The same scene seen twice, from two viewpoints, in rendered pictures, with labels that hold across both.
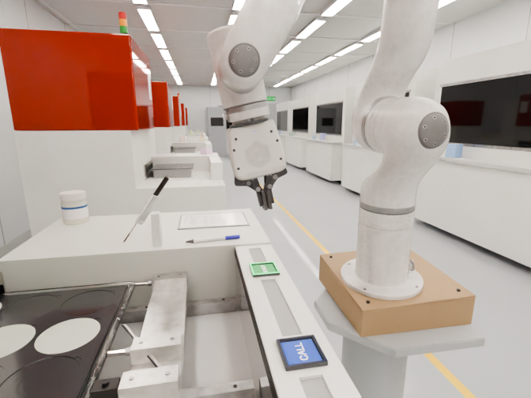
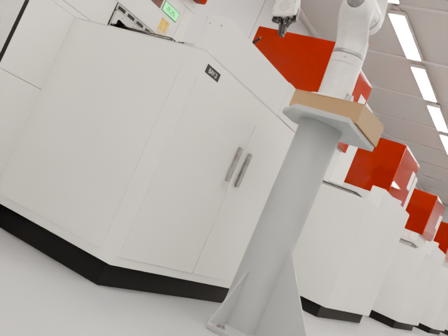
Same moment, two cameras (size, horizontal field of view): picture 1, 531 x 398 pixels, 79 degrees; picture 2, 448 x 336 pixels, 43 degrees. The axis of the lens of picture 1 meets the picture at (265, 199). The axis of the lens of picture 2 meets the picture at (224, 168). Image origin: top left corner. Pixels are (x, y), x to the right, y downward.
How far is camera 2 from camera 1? 202 cm
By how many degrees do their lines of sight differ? 46
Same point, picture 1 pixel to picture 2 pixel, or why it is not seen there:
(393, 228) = (336, 59)
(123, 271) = not seen: hidden behind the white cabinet
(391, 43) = not seen: outside the picture
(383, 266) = (325, 82)
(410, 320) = (319, 105)
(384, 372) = (299, 146)
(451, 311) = (345, 109)
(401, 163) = (342, 16)
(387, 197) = (339, 41)
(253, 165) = (280, 10)
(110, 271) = not seen: hidden behind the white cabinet
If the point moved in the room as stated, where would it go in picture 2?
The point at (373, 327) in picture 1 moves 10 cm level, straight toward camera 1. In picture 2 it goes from (297, 101) to (276, 89)
